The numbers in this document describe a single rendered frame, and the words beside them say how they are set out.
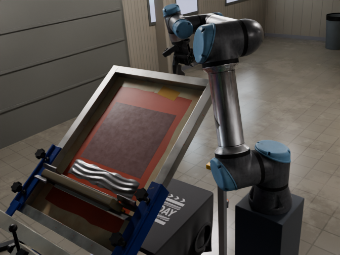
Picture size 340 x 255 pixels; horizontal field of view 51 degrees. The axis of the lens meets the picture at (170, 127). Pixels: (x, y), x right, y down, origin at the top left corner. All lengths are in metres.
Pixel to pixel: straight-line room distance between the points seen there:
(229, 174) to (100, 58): 4.53
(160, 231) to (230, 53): 0.85
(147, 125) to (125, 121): 0.12
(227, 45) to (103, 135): 0.72
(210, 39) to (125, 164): 0.61
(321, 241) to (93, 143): 2.03
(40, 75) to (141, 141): 3.64
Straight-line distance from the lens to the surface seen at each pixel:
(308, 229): 3.12
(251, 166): 1.17
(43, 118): 5.13
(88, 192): 1.31
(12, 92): 4.85
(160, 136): 1.42
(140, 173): 1.37
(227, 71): 1.12
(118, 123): 1.57
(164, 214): 1.69
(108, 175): 1.43
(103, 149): 1.53
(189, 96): 1.49
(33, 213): 1.54
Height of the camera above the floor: 2.02
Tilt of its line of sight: 26 degrees down
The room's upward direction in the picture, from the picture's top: 5 degrees counter-clockwise
